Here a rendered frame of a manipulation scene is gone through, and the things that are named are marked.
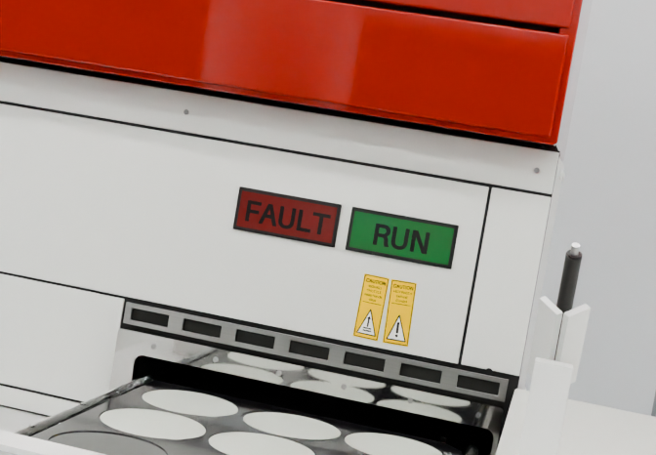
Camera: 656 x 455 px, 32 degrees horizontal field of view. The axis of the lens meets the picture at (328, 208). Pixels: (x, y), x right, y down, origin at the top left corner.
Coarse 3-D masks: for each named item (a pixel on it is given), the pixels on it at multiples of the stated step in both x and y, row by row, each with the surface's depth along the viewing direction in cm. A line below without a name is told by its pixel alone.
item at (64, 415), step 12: (132, 384) 122; (144, 384) 125; (96, 396) 114; (108, 396) 116; (72, 408) 108; (84, 408) 110; (48, 420) 103; (60, 420) 105; (24, 432) 98; (36, 432) 100
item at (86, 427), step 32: (160, 384) 126; (96, 416) 108; (192, 416) 114; (224, 416) 116; (320, 416) 123; (96, 448) 98; (128, 448) 100; (160, 448) 101; (192, 448) 103; (320, 448) 110; (352, 448) 112; (448, 448) 118
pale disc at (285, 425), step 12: (252, 420) 116; (264, 420) 117; (276, 420) 118; (288, 420) 119; (300, 420) 120; (312, 420) 121; (276, 432) 113; (288, 432) 114; (300, 432) 115; (312, 432) 116; (324, 432) 116; (336, 432) 117
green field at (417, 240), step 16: (352, 224) 126; (368, 224) 126; (384, 224) 126; (400, 224) 125; (416, 224) 125; (352, 240) 127; (368, 240) 126; (384, 240) 126; (400, 240) 125; (416, 240) 125; (432, 240) 125; (448, 240) 124; (400, 256) 125; (416, 256) 125; (432, 256) 125; (448, 256) 124
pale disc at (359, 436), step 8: (352, 440) 115; (360, 440) 116; (368, 440) 116; (376, 440) 117; (384, 440) 117; (392, 440) 118; (400, 440) 119; (408, 440) 119; (360, 448) 113; (368, 448) 113; (376, 448) 114; (384, 448) 114; (392, 448) 115; (400, 448) 115; (408, 448) 116; (416, 448) 116; (424, 448) 117; (432, 448) 118
